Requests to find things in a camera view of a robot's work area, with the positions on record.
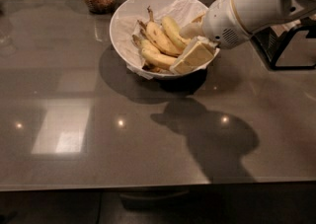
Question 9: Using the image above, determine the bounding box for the white paper liner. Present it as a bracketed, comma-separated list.
[115, 0, 218, 80]

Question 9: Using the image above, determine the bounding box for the long front banana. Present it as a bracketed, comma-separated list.
[138, 6, 182, 57]

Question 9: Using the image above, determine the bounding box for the back right banana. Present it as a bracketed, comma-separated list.
[191, 13, 205, 23]

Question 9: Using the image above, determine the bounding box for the upper short banana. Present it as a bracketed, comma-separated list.
[161, 16, 191, 50]

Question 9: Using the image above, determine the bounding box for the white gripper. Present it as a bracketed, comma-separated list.
[170, 0, 251, 75]

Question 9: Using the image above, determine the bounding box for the left small banana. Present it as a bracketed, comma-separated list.
[132, 35, 176, 70]

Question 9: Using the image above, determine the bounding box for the black wire napkin holder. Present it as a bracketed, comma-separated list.
[251, 18, 316, 71]

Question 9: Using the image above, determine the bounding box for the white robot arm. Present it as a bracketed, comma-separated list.
[180, 0, 316, 70]

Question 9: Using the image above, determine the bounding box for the white bowl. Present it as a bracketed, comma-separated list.
[109, 0, 221, 81]

